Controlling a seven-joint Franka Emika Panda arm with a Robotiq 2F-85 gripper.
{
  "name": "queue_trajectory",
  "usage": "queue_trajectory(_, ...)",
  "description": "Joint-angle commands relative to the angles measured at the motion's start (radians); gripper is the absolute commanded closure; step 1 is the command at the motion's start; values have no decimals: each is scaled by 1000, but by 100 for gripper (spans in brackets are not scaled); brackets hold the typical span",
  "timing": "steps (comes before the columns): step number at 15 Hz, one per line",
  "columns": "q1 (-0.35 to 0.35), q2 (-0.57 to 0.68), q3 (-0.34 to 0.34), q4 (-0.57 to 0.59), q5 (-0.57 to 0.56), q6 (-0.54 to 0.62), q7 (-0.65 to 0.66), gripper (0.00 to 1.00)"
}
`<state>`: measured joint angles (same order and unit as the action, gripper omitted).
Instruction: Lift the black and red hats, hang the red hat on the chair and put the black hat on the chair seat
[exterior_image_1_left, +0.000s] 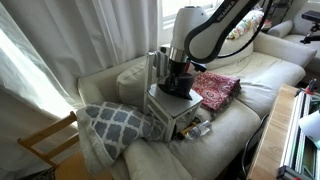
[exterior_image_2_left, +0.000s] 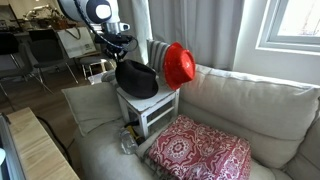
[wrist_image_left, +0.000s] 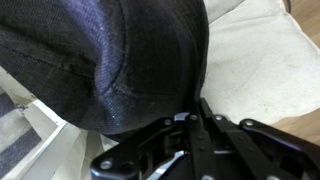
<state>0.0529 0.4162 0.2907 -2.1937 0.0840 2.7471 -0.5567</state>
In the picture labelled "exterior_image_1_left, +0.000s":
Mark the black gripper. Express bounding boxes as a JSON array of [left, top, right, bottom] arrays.
[[167, 59, 193, 85]]

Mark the black felt hat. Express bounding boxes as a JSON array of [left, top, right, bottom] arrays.
[[157, 72, 195, 101]]

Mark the small white wooden chair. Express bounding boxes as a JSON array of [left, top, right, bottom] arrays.
[[143, 49, 204, 143]]

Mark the brown wooden chair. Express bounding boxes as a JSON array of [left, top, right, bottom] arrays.
[[17, 111, 114, 180]]

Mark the grey striped towel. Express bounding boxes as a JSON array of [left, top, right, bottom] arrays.
[[153, 51, 172, 80]]

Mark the red patterned folded cloth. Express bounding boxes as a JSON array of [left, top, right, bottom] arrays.
[[191, 70, 243, 114]]

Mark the yellow and black object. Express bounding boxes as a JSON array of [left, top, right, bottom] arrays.
[[173, 116, 203, 141]]

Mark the clear plastic bottle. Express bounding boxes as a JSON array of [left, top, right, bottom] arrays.
[[184, 120, 213, 140]]

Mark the beige fabric sofa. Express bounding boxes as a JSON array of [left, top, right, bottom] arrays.
[[77, 28, 318, 180]]

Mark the grey white lattice pillow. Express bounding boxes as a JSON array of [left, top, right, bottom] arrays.
[[76, 101, 166, 168]]

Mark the plain beige cushion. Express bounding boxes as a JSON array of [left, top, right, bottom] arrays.
[[123, 138, 195, 180]]

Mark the white curtain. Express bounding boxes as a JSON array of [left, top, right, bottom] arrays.
[[0, 0, 160, 175]]

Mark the light wooden table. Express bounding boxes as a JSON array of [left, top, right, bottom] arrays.
[[246, 83, 301, 180]]

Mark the grey armchair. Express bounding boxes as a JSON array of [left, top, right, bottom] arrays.
[[267, 0, 320, 75]]

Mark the small red clamp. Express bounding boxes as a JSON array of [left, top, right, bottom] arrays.
[[305, 78, 318, 96]]

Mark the white cone lamp shade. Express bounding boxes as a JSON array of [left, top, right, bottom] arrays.
[[298, 109, 320, 143]]

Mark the black floor cable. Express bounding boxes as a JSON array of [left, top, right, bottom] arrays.
[[241, 113, 270, 168]]

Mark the aluminium frame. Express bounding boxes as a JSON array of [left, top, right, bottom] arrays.
[[276, 89, 320, 180]]

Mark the black camera on stand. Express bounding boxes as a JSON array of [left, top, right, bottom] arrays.
[[299, 9, 320, 45]]

